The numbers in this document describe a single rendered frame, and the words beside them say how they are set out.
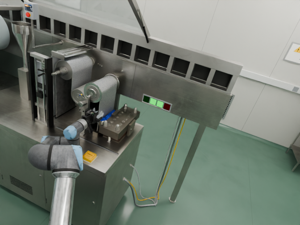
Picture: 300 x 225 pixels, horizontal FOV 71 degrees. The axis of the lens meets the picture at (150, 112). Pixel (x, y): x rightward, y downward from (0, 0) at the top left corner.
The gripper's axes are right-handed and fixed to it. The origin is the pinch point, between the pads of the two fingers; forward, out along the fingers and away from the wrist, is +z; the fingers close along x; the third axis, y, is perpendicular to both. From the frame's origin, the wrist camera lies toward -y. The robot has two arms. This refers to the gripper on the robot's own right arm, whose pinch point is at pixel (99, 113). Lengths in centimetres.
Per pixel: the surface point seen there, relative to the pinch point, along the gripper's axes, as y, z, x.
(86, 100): 10.1, -5.6, 8.5
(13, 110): -19, -14, 70
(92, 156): -16.6, -25.1, -11.9
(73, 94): 8.6, -1.8, 22.0
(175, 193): -94, 46, -74
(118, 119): -6.0, 10.4, -10.7
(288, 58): 42, 262, -164
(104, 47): 37, 37, 24
